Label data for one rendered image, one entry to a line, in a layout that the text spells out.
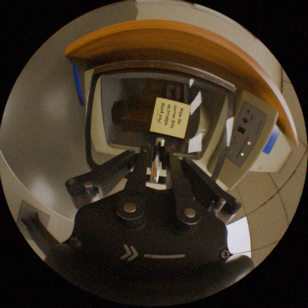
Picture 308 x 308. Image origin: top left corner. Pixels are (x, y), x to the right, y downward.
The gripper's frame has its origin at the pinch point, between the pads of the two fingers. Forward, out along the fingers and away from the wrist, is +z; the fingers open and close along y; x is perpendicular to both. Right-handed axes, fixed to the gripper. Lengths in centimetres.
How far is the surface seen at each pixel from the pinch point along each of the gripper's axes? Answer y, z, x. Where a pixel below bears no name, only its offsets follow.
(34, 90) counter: -26.1, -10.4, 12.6
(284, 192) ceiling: 145, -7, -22
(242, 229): 144, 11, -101
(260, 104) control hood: 25.6, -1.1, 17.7
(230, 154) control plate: 23.8, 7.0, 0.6
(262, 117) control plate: 26.7, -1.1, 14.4
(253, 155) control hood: 28.8, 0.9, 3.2
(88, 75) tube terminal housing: -24.0, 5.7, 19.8
